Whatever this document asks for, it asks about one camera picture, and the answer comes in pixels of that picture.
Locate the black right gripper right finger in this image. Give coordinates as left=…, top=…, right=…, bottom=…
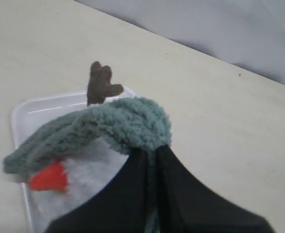
left=156, top=146, right=274, bottom=233

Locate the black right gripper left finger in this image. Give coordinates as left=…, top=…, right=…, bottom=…
left=46, top=149, right=148, bottom=233

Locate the white plush snowman toy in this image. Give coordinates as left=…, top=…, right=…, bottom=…
left=28, top=61, right=127, bottom=233

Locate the white plastic tray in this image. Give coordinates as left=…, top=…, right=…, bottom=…
left=11, top=92, right=128, bottom=233

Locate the green fluffy scarf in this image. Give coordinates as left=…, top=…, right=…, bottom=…
left=2, top=97, right=172, bottom=174

